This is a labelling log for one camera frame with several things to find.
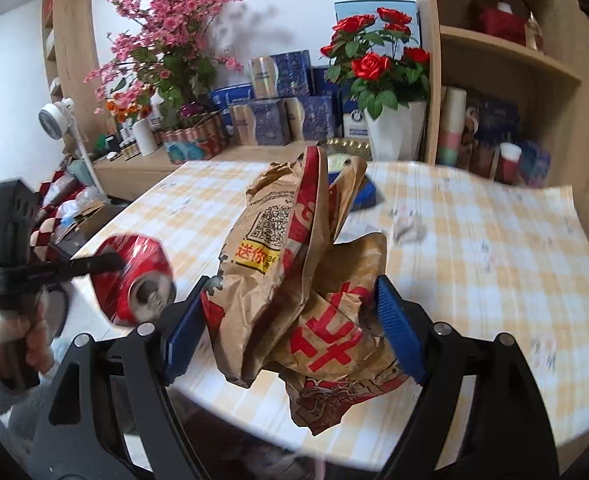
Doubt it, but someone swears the colourful woven basket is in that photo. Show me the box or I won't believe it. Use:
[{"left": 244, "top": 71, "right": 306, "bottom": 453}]
[{"left": 161, "top": 112, "right": 229, "bottom": 165}]

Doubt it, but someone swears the white desk fan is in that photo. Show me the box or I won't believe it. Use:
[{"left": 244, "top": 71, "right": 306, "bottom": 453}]
[{"left": 37, "top": 97, "right": 108, "bottom": 196}]

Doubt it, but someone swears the blue snack packet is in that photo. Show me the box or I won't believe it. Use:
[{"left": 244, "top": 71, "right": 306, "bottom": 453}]
[{"left": 326, "top": 168, "right": 378, "bottom": 214}]

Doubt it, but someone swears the white square flower vase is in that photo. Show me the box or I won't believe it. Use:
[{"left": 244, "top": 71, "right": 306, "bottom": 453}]
[{"left": 365, "top": 101, "right": 428, "bottom": 162}]

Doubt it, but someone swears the pink blossom flower plant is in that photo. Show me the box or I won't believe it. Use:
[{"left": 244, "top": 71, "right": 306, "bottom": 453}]
[{"left": 84, "top": 0, "right": 244, "bottom": 130}]

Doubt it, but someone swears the orange flowers white vase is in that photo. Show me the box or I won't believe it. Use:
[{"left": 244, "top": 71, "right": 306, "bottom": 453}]
[{"left": 106, "top": 100, "right": 158, "bottom": 159}]

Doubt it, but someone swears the red rose bouquet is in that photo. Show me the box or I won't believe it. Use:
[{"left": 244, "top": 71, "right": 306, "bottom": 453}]
[{"left": 320, "top": 6, "right": 431, "bottom": 120}]

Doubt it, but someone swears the gold blue gift box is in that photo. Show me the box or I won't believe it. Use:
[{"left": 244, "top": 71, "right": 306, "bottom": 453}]
[
  {"left": 285, "top": 96, "right": 335, "bottom": 141},
  {"left": 229, "top": 99, "right": 291, "bottom": 146},
  {"left": 249, "top": 50, "right": 313, "bottom": 100}
]

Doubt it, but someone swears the left hand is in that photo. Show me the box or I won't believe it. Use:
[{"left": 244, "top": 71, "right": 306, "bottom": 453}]
[{"left": 0, "top": 302, "right": 54, "bottom": 390}]

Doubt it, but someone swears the red cup on shelf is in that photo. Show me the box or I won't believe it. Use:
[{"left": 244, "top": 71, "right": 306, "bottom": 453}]
[{"left": 495, "top": 142, "right": 522, "bottom": 185}]

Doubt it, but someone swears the blue white milk carton box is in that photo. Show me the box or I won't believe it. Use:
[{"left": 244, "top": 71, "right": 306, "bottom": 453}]
[{"left": 341, "top": 82, "right": 369, "bottom": 140}]

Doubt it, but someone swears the yellow plaid floral tablecloth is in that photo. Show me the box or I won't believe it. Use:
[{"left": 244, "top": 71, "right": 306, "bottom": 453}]
[{"left": 83, "top": 160, "right": 589, "bottom": 469}]

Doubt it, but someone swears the brown paper bag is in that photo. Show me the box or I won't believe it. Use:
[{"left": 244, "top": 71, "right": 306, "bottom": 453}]
[{"left": 201, "top": 146, "right": 406, "bottom": 434}]

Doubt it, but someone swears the crushed red soda can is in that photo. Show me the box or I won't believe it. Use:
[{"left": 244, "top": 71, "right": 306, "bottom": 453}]
[{"left": 90, "top": 234, "right": 176, "bottom": 326}]

